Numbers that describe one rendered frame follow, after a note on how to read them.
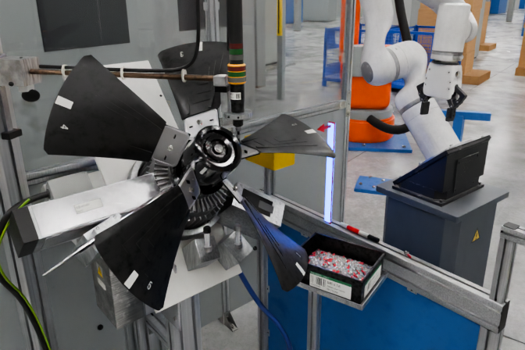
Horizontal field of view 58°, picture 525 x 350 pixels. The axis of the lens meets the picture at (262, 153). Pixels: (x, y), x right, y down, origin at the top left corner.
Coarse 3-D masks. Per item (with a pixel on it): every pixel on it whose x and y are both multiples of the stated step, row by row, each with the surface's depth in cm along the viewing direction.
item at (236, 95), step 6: (234, 84) 110; (240, 84) 111; (234, 90) 111; (240, 90) 111; (234, 96) 111; (240, 96) 111; (234, 102) 112; (240, 102) 112; (234, 108) 112; (240, 108) 112; (234, 120) 114; (240, 120) 114; (234, 126) 115; (240, 126) 115
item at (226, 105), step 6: (216, 78) 111; (222, 78) 111; (216, 84) 112; (222, 84) 111; (228, 84) 113; (216, 90) 112; (222, 90) 111; (228, 90) 112; (222, 96) 112; (228, 96) 113; (222, 102) 113; (228, 102) 113; (222, 108) 113; (228, 108) 113; (228, 114) 112; (234, 114) 112; (240, 114) 111; (246, 114) 112
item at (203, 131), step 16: (208, 128) 107; (224, 128) 109; (192, 144) 105; (208, 144) 106; (224, 144) 108; (192, 160) 105; (208, 160) 104; (224, 160) 106; (240, 160) 108; (176, 176) 110; (208, 176) 106; (224, 176) 108; (208, 192) 113
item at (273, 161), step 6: (252, 156) 166; (258, 156) 163; (264, 156) 161; (270, 156) 158; (276, 156) 157; (282, 156) 159; (288, 156) 161; (294, 156) 163; (258, 162) 164; (264, 162) 161; (270, 162) 159; (276, 162) 158; (282, 162) 160; (288, 162) 162; (294, 162) 164; (270, 168) 159; (276, 168) 159
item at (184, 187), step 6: (186, 174) 103; (192, 174) 106; (192, 180) 106; (180, 186) 101; (186, 186) 104; (192, 186) 107; (198, 186) 109; (186, 192) 104; (198, 192) 110; (186, 198) 105; (192, 198) 108; (192, 204) 108
